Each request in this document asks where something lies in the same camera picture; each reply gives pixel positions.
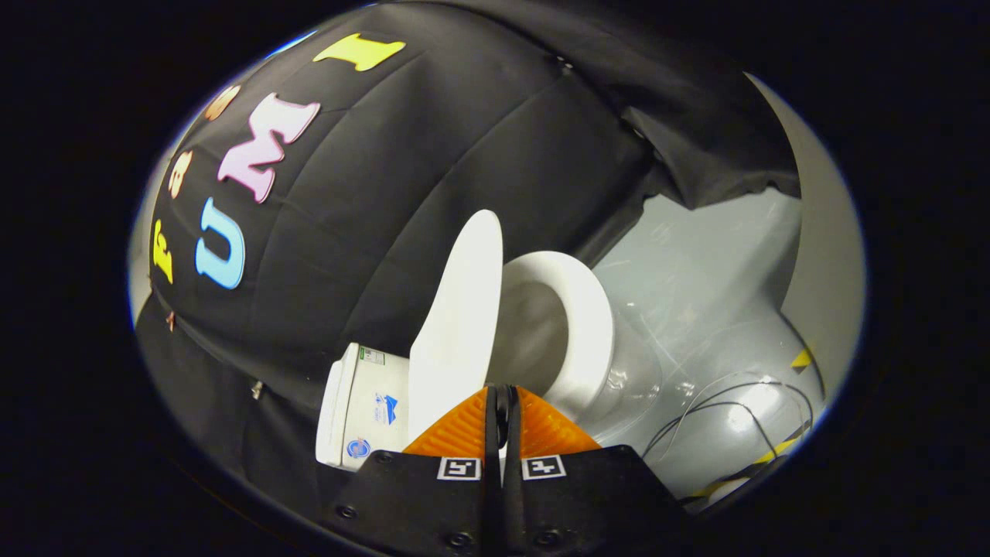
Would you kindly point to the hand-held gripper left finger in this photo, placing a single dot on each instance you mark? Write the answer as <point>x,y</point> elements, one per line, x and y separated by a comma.
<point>433,510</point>

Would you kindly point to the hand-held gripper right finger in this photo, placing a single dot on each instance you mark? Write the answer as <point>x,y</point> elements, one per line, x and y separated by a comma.
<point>588,503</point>

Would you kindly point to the white toilet lid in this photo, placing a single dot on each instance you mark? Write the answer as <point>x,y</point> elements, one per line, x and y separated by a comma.
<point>456,325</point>

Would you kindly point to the white toilet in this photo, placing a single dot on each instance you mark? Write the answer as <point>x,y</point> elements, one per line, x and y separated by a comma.
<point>363,402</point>

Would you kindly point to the white toilet seat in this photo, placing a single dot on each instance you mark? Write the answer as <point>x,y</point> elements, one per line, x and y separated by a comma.
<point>592,325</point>

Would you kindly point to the yellow black floor tape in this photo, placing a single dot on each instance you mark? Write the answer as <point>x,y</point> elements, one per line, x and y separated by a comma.
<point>777,450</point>
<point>802,359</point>

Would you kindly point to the silver clip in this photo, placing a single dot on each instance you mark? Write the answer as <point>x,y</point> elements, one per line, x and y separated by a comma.
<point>257,389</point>

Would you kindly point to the black backdrop cloth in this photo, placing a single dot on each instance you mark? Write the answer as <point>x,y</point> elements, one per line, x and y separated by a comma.
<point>387,193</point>

